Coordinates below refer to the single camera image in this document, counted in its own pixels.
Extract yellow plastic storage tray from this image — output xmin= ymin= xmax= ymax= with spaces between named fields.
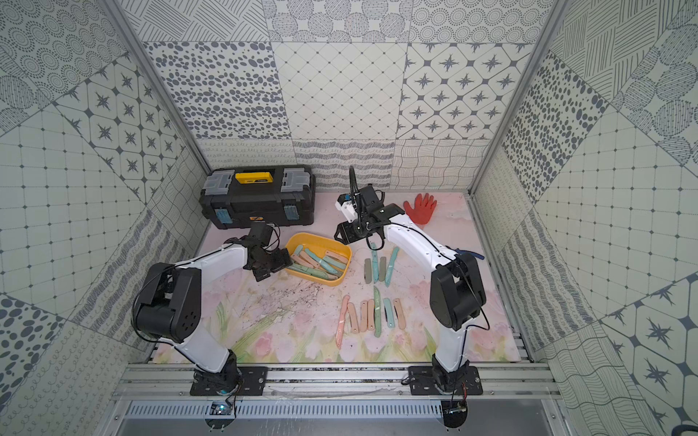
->
xmin=285 ymin=233 xmax=353 ymax=287

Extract teal lettered fruit knife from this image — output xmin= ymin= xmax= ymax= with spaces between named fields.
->
xmin=371 ymin=247 xmax=380 ymax=283

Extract sage green fruit knife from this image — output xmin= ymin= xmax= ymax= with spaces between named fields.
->
xmin=364 ymin=259 xmax=374 ymax=284

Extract teal curved handle knife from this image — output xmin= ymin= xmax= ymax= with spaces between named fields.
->
xmin=385 ymin=246 xmax=399 ymax=287

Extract long coral fruit knife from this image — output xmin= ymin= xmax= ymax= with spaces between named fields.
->
xmin=336 ymin=294 xmax=350 ymax=349

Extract teal folding fruit knife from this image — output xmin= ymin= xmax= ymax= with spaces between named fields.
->
xmin=383 ymin=298 xmax=396 ymax=329

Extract pink folding fruit knife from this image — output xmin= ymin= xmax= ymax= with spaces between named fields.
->
xmin=347 ymin=303 xmax=360 ymax=334

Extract green folding fruit knife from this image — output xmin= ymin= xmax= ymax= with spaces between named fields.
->
xmin=374 ymin=286 xmax=382 ymax=337

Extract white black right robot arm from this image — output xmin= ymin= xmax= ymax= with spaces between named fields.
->
xmin=334 ymin=166 xmax=486 ymax=392

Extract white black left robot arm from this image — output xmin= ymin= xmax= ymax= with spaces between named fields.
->
xmin=131 ymin=222 xmax=292 ymax=379

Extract black Deli toolbox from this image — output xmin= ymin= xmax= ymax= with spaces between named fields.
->
xmin=199 ymin=165 xmax=316 ymax=230

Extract red work glove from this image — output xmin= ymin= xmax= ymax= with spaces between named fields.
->
xmin=403 ymin=193 xmax=438 ymax=226

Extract blue handled pliers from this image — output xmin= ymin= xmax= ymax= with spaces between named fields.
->
xmin=453 ymin=248 xmax=485 ymax=260

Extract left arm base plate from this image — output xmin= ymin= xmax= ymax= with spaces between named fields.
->
xmin=189 ymin=366 xmax=269 ymax=396

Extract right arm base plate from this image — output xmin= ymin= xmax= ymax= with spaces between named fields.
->
xmin=402 ymin=364 xmax=484 ymax=396

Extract aluminium front rail frame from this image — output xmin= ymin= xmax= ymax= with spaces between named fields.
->
xmin=96 ymin=358 xmax=572 ymax=435

